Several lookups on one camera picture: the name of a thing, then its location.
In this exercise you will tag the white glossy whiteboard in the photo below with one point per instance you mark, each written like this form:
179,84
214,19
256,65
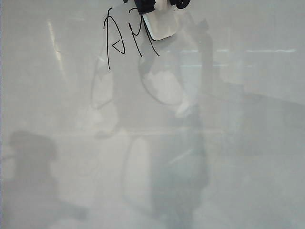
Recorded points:
214,143

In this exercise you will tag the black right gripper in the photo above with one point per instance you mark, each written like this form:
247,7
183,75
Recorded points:
144,6

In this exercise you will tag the white whiteboard eraser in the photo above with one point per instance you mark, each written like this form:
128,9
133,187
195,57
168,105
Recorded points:
163,28

